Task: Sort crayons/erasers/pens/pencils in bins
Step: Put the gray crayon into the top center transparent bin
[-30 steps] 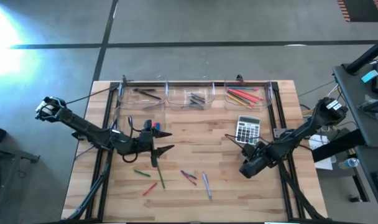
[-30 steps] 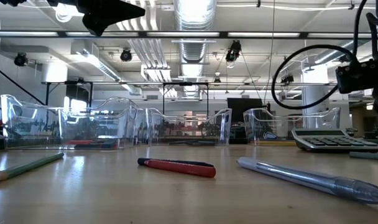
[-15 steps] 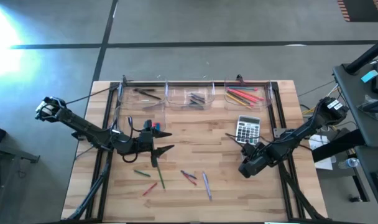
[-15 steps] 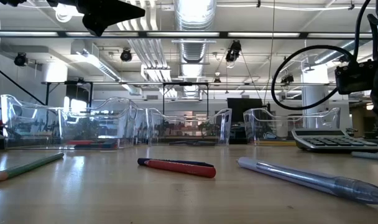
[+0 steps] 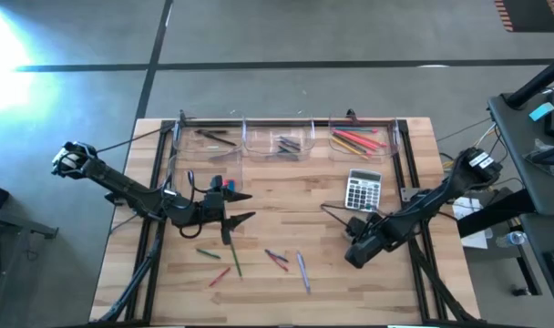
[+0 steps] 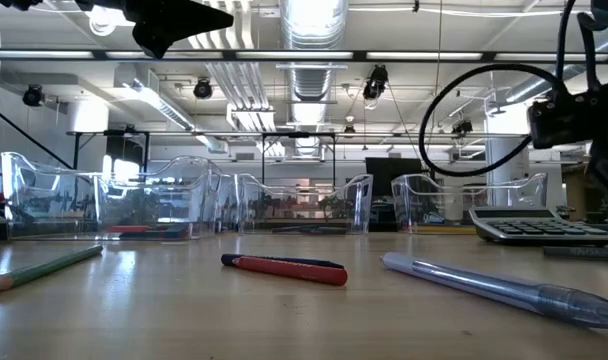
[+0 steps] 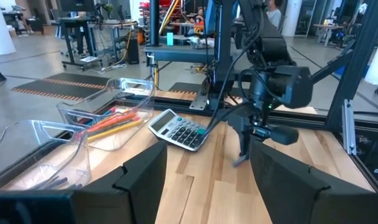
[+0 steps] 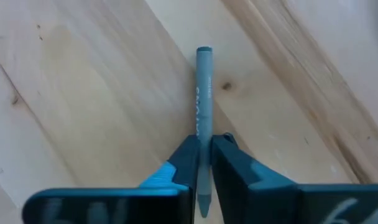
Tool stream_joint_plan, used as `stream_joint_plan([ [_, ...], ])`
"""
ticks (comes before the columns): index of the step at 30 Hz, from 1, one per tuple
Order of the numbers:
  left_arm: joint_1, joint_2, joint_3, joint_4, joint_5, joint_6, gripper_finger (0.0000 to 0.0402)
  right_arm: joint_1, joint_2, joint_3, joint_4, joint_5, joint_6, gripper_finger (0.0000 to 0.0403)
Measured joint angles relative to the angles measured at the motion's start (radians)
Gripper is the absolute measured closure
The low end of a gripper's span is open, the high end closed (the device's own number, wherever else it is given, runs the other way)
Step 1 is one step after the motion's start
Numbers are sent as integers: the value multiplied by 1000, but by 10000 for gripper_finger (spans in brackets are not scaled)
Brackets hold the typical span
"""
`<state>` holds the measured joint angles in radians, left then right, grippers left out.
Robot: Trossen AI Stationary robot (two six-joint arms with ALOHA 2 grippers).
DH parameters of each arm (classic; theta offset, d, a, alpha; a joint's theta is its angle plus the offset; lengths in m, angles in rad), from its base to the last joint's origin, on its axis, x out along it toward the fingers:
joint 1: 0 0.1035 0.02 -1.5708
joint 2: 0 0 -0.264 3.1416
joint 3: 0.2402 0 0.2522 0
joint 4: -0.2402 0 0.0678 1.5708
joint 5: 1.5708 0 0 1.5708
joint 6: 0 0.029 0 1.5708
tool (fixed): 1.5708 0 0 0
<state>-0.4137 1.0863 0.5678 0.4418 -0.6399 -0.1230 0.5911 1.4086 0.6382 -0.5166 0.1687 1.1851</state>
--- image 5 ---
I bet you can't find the red marker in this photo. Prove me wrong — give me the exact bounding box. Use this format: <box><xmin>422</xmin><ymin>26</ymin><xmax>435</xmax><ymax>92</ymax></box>
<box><xmin>267</xmin><ymin>251</ymin><xmax>290</xmax><ymax>273</ymax></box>

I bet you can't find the green crayon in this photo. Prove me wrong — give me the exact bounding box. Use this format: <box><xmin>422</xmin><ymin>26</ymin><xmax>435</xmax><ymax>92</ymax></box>
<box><xmin>195</xmin><ymin>247</ymin><xmax>222</xmax><ymax>261</ymax></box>

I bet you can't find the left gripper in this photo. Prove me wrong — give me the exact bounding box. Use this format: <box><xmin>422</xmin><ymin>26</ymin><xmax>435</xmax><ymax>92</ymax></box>
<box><xmin>201</xmin><ymin>175</ymin><xmax>257</xmax><ymax>247</ymax></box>

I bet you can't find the clear plastic bin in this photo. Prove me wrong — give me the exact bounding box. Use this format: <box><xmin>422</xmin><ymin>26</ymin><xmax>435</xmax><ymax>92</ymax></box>
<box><xmin>172</xmin><ymin>118</ymin><xmax>245</xmax><ymax>155</ymax></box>
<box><xmin>166</xmin><ymin>149</ymin><xmax>245</xmax><ymax>203</ymax></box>
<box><xmin>241</xmin><ymin>117</ymin><xmax>317</xmax><ymax>162</ymax></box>
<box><xmin>327</xmin><ymin>116</ymin><xmax>403</xmax><ymax>159</ymax></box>

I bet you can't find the grey desk calculator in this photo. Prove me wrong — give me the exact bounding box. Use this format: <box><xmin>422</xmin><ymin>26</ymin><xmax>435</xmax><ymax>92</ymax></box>
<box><xmin>344</xmin><ymin>168</ymin><xmax>384</xmax><ymax>214</ymax></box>

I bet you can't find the grey table leg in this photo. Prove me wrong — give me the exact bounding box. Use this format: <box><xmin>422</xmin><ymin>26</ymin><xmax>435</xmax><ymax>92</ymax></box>
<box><xmin>0</xmin><ymin>204</ymin><xmax>59</xmax><ymax>241</ymax></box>

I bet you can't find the clear purple pen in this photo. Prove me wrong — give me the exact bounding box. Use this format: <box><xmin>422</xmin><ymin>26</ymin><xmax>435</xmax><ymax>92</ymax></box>
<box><xmin>296</xmin><ymin>250</ymin><xmax>313</xmax><ymax>295</ymax></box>

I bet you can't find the black diagonal bar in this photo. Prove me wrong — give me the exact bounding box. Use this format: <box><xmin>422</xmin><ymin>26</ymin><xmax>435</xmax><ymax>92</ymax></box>
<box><xmin>457</xmin><ymin>188</ymin><xmax>538</xmax><ymax>239</ymax></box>

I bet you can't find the blue sticky note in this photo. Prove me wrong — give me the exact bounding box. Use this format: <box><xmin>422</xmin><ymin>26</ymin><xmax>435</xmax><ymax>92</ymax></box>
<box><xmin>529</xmin><ymin>102</ymin><xmax>554</xmax><ymax>122</ymax></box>

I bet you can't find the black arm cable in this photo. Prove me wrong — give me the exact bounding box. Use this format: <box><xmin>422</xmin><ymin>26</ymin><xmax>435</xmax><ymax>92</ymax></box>
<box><xmin>94</xmin><ymin>128</ymin><xmax>204</xmax><ymax>241</ymax></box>
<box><xmin>320</xmin><ymin>202</ymin><xmax>387</xmax><ymax>229</ymax></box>

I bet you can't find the yellow pencil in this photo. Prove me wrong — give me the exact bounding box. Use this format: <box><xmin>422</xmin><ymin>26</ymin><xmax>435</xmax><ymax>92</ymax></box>
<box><xmin>330</xmin><ymin>135</ymin><xmax>370</xmax><ymax>160</ymax></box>

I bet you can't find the black pole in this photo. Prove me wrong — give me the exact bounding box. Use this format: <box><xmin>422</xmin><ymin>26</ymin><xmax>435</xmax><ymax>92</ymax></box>
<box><xmin>506</xmin><ymin>57</ymin><xmax>554</xmax><ymax>109</ymax></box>

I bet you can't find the long green pencil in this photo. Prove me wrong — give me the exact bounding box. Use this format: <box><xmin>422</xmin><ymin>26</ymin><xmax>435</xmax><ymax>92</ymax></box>
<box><xmin>229</xmin><ymin>241</ymin><xmax>244</xmax><ymax>280</ymax></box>

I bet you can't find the orange pencil pink eraser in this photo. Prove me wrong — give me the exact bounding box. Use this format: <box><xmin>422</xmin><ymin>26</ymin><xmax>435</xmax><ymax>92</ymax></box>
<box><xmin>338</xmin><ymin>136</ymin><xmax>374</xmax><ymax>157</ymax></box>
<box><xmin>349</xmin><ymin>130</ymin><xmax>389</xmax><ymax>149</ymax></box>

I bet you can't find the grey side desk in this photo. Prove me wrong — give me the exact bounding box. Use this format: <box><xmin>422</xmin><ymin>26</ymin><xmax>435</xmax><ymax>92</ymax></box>
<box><xmin>487</xmin><ymin>89</ymin><xmax>554</xmax><ymax>216</ymax></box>
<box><xmin>518</xmin><ymin>212</ymin><xmax>554</xmax><ymax>328</ymax></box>

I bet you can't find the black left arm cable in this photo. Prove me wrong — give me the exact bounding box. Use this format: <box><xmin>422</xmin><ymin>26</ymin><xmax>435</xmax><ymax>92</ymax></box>
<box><xmin>94</xmin><ymin>128</ymin><xmax>204</xmax><ymax>241</ymax></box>

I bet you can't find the clear water bottle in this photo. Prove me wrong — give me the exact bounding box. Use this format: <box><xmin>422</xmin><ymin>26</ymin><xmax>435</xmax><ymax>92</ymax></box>
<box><xmin>495</xmin><ymin>231</ymin><xmax>528</xmax><ymax>249</ymax></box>

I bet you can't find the mat with striped edge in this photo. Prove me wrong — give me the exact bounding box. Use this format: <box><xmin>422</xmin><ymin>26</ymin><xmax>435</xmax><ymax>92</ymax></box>
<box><xmin>494</xmin><ymin>0</ymin><xmax>554</xmax><ymax>33</ymax></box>

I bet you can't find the white paper sheet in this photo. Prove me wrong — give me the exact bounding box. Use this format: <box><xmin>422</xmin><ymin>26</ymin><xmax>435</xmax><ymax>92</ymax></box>
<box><xmin>452</xmin><ymin>195</ymin><xmax>493</xmax><ymax>251</ymax></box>

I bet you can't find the red crayon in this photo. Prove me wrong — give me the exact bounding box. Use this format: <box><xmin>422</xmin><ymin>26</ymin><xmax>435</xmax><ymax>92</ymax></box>
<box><xmin>207</xmin><ymin>266</ymin><xmax>232</xmax><ymax>288</ymax></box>

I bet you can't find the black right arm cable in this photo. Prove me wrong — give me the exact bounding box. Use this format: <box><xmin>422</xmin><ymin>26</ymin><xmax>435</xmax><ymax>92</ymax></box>
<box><xmin>320</xmin><ymin>202</ymin><xmax>387</xmax><ymax>229</ymax></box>

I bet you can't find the short green pencil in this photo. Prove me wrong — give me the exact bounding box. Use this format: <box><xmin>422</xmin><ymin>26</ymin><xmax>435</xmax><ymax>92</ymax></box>
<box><xmin>335</xmin><ymin>132</ymin><xmax>367</xmax><ymax>154</ymax></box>

